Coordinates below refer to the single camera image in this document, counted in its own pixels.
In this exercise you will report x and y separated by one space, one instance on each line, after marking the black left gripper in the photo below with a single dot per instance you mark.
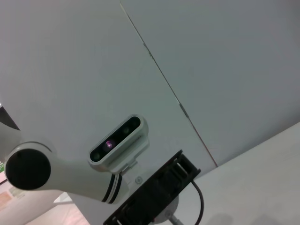
154 194

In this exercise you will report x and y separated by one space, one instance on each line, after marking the silver camera mount bracket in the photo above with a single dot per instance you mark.
138 173

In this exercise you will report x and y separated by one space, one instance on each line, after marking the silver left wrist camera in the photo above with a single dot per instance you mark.
131 145

